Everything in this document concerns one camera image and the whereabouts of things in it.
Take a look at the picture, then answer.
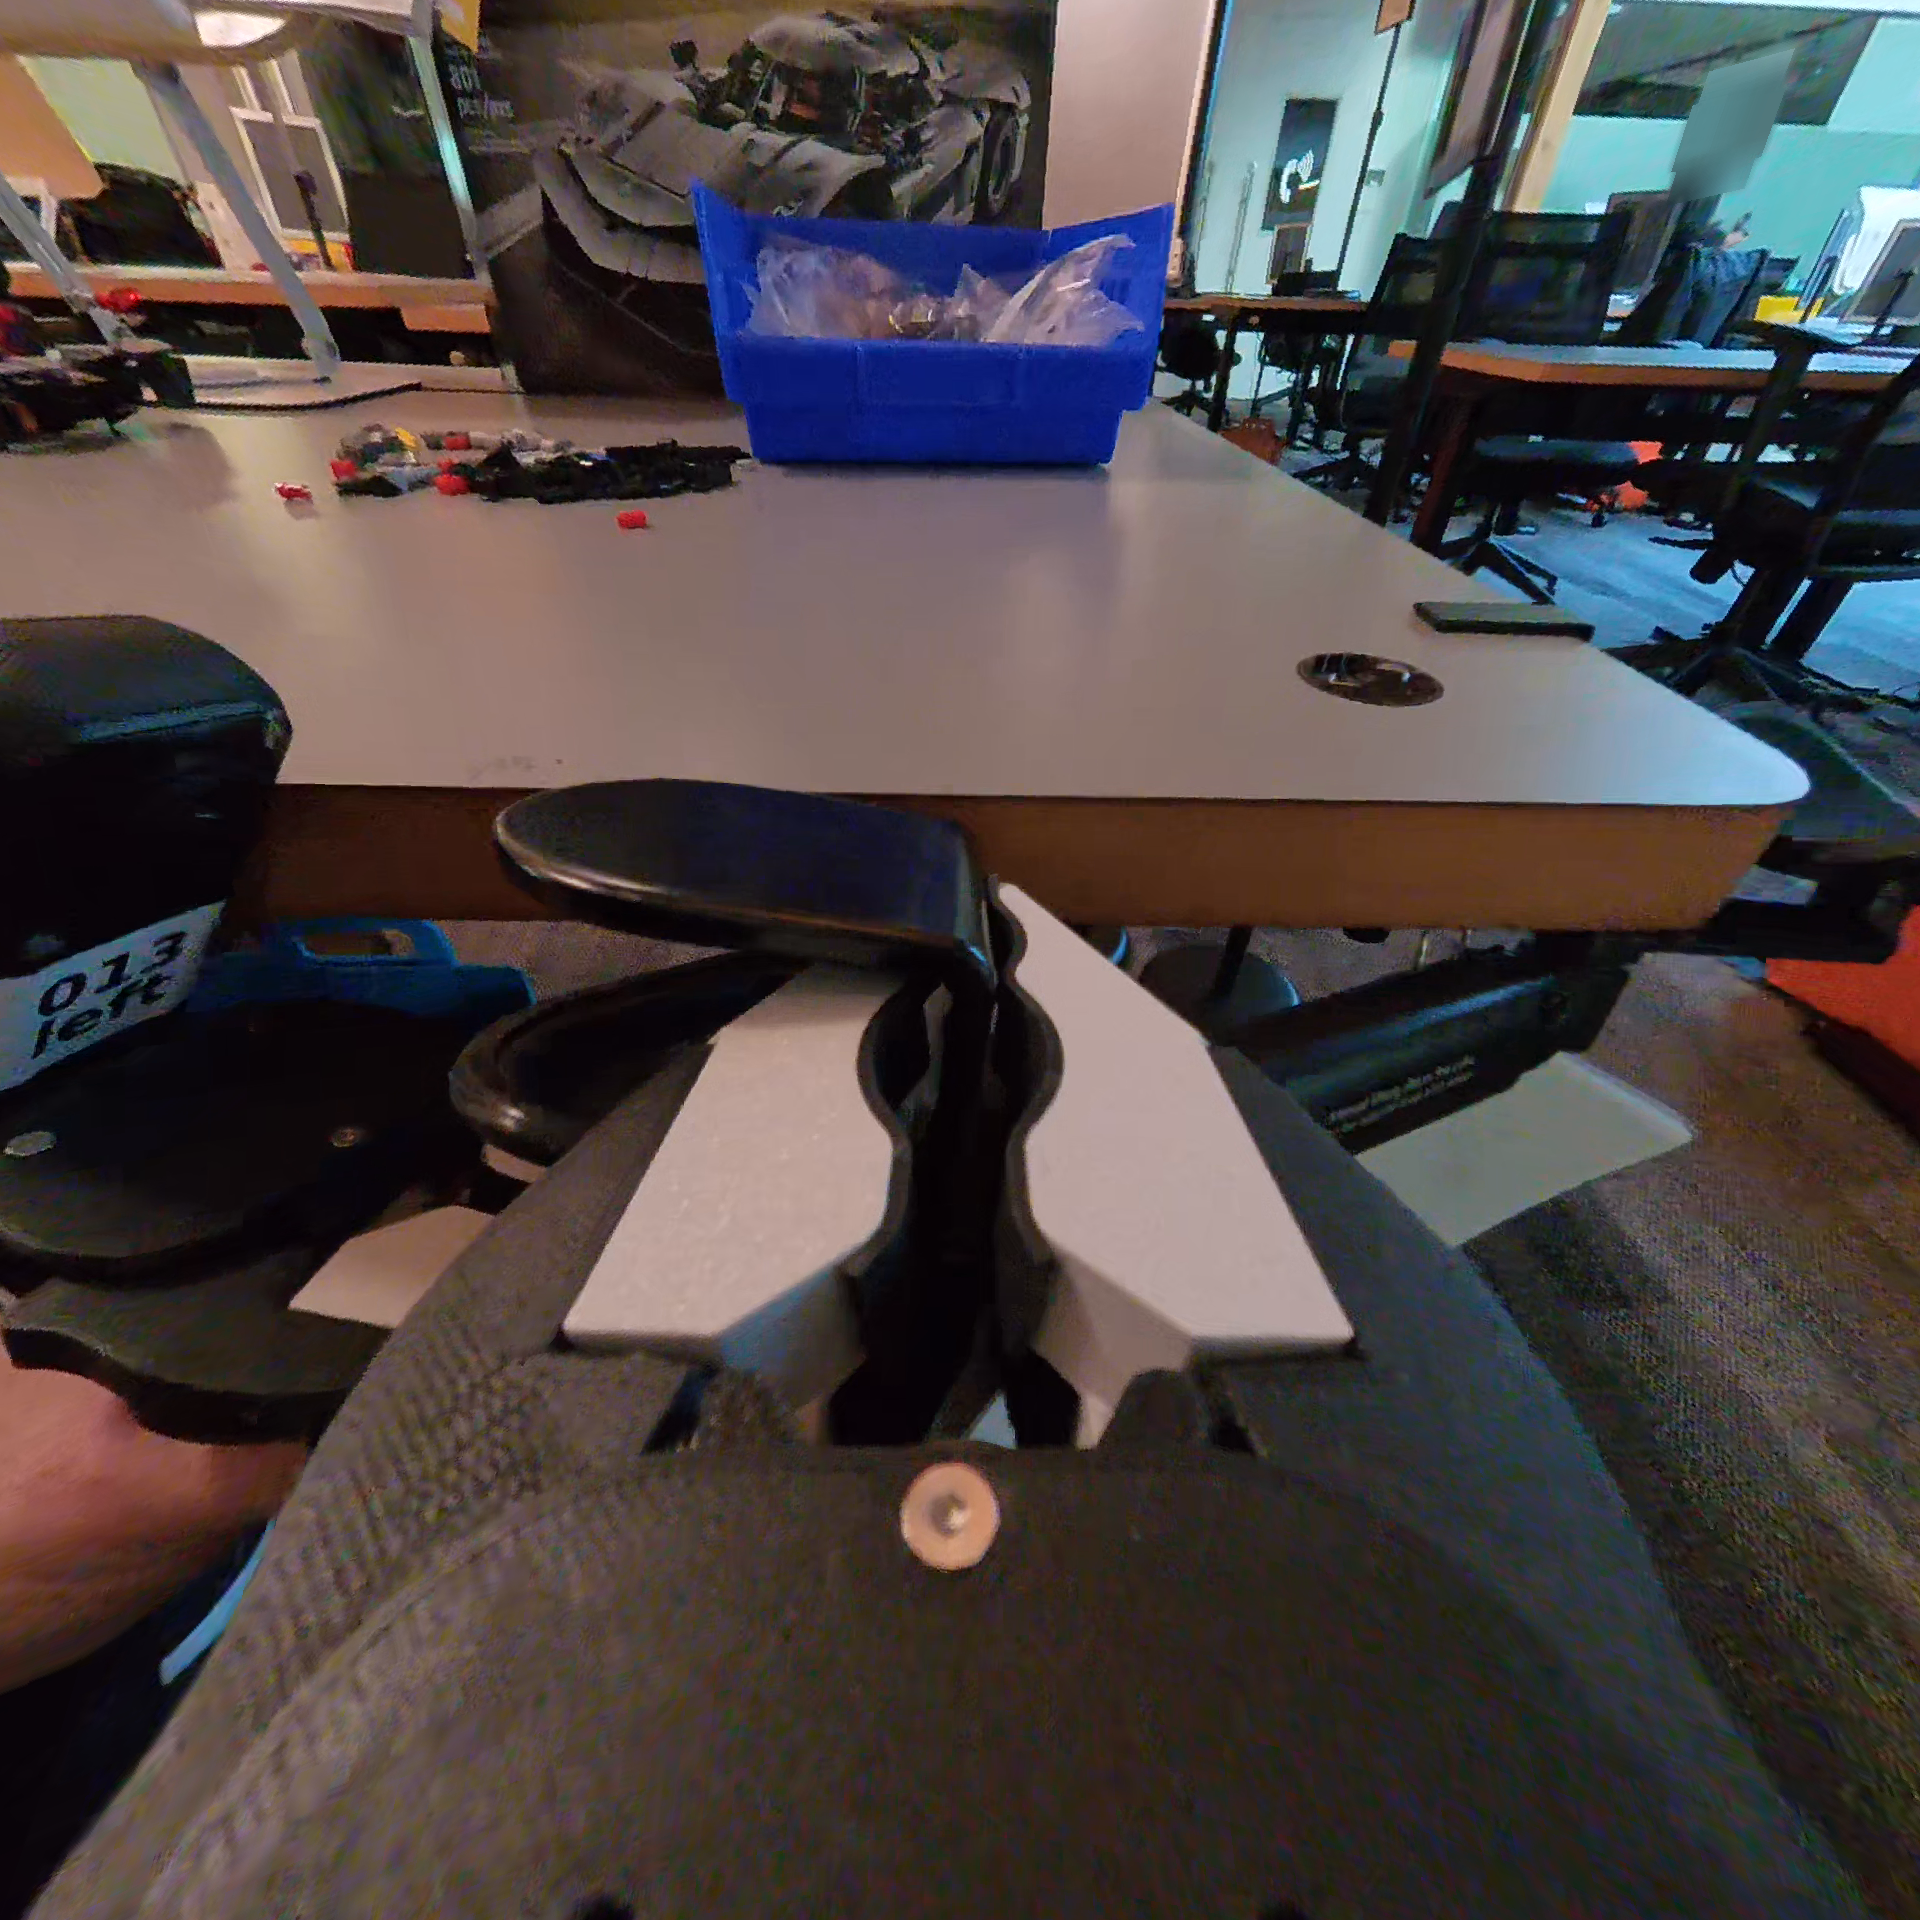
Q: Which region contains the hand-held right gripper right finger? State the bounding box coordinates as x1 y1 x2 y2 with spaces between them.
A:
994 883 1361 1445

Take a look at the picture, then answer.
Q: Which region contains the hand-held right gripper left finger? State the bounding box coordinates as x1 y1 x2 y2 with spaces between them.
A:
562 964 939 1443

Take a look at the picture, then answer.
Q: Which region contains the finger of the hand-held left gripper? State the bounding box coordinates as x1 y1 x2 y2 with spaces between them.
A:
289 1204 501 1332

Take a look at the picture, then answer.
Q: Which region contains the black desk clamp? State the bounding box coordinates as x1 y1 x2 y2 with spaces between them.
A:
448 778 1053 1412

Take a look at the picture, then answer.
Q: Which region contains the person's left forearm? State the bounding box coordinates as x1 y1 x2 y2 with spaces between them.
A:
0 1359 310 1696

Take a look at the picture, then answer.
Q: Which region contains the partly built lego model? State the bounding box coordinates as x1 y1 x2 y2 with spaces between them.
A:
0 293 202 449

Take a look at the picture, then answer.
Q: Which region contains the pile of lego pieces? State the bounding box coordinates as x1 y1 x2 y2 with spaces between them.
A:
328 424 752 507

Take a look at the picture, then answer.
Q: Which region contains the printed lego box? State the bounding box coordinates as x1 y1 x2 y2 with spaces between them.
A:
434 0 1057 401

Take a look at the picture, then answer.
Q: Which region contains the black pole stand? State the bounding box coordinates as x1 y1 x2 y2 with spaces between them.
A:
1136 922 1306 1040

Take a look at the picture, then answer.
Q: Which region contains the blue felt tote bag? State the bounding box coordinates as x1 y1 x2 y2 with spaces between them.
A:
187 919 538 1039

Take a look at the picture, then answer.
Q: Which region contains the black round table disc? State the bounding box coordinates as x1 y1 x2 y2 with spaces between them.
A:
1296 651 1447 708

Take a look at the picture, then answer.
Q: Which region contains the white metal stand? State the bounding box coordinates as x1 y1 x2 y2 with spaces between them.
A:
0 0 431 385

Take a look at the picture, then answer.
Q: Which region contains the black rectangular table plate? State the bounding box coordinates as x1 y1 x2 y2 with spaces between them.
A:
1414 599 1597 644

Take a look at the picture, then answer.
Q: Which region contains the orange plastic bin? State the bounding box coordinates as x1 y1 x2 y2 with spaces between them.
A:
1768 938 1920 1088

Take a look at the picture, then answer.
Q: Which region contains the blue plastic bin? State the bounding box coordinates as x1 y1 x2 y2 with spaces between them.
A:
691 181 1179 471

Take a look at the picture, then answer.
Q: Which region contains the black mesh office chair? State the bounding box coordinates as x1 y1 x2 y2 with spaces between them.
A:
1627 322 1920 700
1296 211 1645 601

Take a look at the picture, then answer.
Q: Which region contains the clear plastic bag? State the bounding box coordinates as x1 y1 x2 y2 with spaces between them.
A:
744 228 1145 349

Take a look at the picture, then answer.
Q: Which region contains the wooden office desk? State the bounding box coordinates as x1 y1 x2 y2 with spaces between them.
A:
1389 337 1920 559

